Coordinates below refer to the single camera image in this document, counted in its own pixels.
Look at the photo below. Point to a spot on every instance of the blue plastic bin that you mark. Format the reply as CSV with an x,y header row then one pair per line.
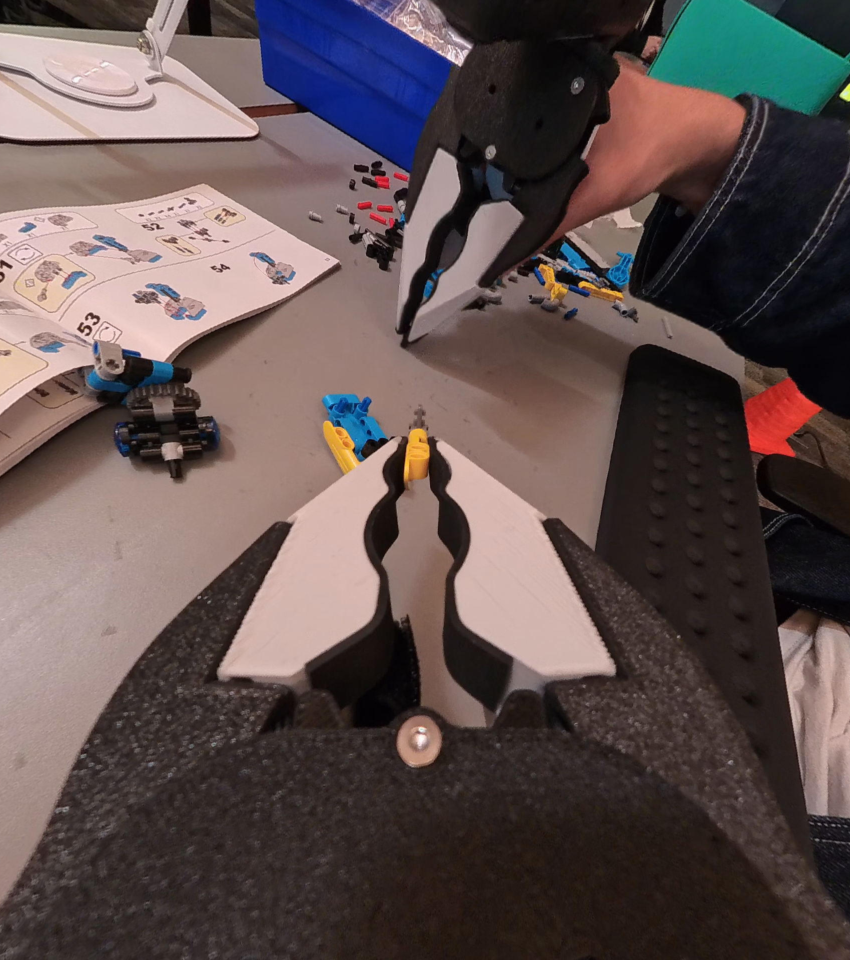
x,y
342,67

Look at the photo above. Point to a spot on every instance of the dark grey connector piece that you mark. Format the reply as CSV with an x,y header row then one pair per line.
x,y
419,416

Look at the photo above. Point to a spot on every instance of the pile of small building pieces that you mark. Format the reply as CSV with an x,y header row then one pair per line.
x,y
575,281

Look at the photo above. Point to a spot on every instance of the grey desk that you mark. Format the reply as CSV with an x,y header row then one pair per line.
x,y
57,637

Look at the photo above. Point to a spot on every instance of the white folding book stand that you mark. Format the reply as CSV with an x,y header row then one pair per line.
x,y
94,97

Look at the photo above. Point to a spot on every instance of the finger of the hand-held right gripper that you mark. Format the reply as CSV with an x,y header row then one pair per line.
x,y
428,202
477,247

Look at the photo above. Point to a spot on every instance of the teal plastic case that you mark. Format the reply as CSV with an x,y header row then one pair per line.
x,y
755,52

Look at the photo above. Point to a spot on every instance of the person's right forearm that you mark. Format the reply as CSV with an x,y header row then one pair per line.
x,y
807,247

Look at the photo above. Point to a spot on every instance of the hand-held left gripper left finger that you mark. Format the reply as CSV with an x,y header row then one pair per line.
x,y
305,585

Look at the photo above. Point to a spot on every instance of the red ribbed cloth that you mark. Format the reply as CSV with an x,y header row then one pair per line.
x,y
777,420

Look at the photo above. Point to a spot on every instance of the open instruction booklet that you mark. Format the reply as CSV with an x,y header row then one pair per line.
x,y
94,285

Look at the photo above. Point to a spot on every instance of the blue tracked toy assembly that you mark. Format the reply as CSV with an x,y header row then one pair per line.
x,y
162,427

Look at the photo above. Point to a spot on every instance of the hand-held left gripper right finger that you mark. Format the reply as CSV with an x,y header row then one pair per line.
x,y
530,585

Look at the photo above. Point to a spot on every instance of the person's white shirt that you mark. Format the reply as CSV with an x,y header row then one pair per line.
x,y
845,712

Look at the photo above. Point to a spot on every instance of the person's right hand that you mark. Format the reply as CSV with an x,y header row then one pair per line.
x,y
657,142

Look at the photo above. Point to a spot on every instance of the black perforated panel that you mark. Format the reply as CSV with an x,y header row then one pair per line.
x,y
695,562

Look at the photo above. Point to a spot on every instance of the yellow building piece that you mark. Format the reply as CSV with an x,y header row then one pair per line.
x,y
338,446
416,454

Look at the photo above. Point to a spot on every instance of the crumpled clear plastic wrappers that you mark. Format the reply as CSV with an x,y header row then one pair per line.
x,y
425,26

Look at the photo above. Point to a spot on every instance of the blue-yellow brick assembly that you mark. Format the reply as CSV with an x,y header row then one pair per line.
x,y
357,420

